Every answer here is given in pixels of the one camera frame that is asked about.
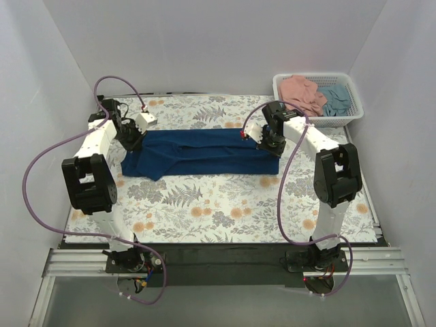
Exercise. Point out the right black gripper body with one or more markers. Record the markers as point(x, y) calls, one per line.
point(272, 148)

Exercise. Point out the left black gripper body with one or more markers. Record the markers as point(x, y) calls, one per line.
point(134, 142)

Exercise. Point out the dark blue t shirt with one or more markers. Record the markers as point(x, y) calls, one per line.
point(197, 152)

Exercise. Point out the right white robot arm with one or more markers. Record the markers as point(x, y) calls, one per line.
point(336, 182)

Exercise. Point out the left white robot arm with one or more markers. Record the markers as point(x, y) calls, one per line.
point(91, 186)

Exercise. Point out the pink t shirt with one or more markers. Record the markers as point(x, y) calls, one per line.
point(304, 93)

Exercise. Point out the white plastic basket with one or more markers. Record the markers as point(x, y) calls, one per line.
point(324, 80)

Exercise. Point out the light blue t shirt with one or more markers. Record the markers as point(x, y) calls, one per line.
point(338, 100)

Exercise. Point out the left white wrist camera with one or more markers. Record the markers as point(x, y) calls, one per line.
point(144, 120)

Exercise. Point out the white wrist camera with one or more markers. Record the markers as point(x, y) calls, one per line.
point(144, 120)
point(252, 131)

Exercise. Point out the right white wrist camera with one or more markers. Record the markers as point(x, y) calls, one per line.
point(252, 131)

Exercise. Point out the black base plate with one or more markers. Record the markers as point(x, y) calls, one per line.
point(207, 264)

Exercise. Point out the aluminium rail frame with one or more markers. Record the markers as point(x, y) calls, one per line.
point(93, 263)

